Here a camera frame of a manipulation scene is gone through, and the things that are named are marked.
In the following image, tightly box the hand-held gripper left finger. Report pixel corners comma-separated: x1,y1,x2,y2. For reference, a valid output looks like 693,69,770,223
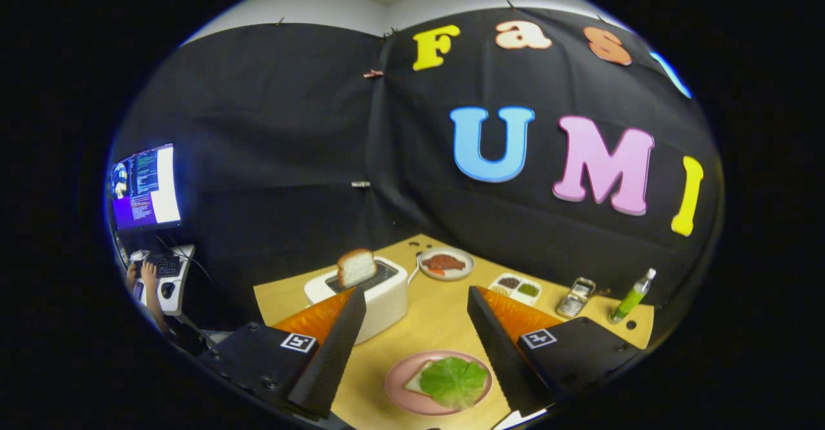
200,286,367,420

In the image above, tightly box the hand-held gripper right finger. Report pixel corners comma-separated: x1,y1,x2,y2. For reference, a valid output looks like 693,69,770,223
467,286,642,418

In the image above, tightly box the green lettuce leaf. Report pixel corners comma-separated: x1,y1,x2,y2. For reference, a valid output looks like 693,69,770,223
420,356,489,410

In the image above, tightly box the toast bread slice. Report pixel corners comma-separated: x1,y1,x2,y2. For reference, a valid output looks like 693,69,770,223
336,248,378,289
404,360,439,395

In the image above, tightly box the white divided seed dish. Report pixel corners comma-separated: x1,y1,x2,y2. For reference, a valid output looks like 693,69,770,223
488,273,542,306

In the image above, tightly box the white toaster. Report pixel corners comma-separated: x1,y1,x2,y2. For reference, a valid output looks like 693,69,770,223
304,256,409,346

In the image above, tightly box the pink round plate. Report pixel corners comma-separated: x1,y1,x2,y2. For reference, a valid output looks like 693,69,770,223
385,351,494,416

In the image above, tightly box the clear metal-framed container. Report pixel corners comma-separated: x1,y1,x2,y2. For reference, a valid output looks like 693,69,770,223
556,277,597,319

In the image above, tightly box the grey round plate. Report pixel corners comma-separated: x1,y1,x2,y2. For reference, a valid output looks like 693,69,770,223
418,247,476,281

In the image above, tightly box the red meat slice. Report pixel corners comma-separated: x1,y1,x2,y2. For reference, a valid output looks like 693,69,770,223
422,254,466,273

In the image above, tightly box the green label plastic bottle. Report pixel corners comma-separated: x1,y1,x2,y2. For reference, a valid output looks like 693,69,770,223
608,268,657,325

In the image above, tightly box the black keyboard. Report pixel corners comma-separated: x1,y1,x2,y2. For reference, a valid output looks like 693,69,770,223
135,255,182,279

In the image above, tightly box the black backdrop cloth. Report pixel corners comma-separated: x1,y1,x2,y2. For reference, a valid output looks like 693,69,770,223
106,8,723,347

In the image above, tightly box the computer monitor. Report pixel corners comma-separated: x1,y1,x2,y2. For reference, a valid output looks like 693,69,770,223
110,143,182,232

